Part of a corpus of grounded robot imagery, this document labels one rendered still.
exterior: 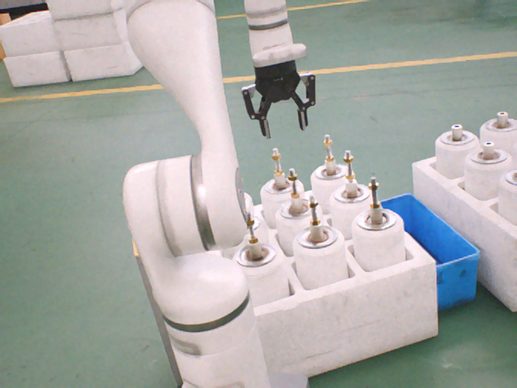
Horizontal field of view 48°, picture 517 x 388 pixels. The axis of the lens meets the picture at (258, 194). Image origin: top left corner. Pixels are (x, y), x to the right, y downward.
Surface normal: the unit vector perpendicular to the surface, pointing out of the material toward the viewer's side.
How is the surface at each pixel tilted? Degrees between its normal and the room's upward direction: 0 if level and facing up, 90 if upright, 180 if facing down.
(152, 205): 56
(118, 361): 0
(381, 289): 90
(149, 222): 75
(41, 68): 90
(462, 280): 92
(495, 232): 90
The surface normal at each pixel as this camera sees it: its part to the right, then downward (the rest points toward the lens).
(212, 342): 0.17, 0.44
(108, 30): -0.22, 0.49
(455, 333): -0.17, -0.87
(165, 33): -0.21, -0.11
